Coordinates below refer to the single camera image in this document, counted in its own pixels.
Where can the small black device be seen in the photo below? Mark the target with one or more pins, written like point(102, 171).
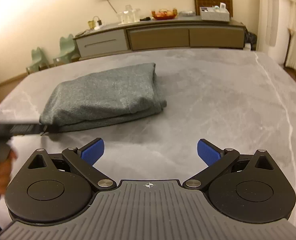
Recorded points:
point(145, 19)

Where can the red fruit plate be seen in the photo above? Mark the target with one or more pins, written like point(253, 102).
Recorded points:
point(164, 15)

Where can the glass cup set on tray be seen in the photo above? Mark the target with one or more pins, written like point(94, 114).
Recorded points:
point(128, 16)

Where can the long grey media cabinet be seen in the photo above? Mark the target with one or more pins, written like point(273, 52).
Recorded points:
point(160, 38)

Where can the clear glass dish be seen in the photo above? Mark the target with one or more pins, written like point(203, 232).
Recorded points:
point(187, 13)

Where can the green plastic child stool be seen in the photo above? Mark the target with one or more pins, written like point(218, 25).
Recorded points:
point(66, 50)
point(37, 60)

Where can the black trash bag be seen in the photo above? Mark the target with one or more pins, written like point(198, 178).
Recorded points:
point(250, 41)

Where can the yellowish cup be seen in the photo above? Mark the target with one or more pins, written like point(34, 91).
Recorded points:
point(91, 25)

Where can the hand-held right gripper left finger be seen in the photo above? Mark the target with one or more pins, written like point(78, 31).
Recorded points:
point(93, 151)

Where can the grey storage box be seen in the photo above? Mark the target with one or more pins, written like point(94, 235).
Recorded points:
point(214, 16)

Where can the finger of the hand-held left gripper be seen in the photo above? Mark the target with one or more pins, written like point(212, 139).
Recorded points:
point(25, 130)

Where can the person's left hand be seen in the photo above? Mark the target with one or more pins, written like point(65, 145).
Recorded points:
point(2, 177)

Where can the white lace curtain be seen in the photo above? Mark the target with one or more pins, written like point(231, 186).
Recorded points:
point(287, 17)

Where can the grey sweater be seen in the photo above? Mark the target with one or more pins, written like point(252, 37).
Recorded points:
point(103, 95)

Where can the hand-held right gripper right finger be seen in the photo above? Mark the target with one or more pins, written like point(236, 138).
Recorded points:
point(209, 152)

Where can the wooden chessboard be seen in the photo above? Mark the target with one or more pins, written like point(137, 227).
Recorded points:
point(205, 1)

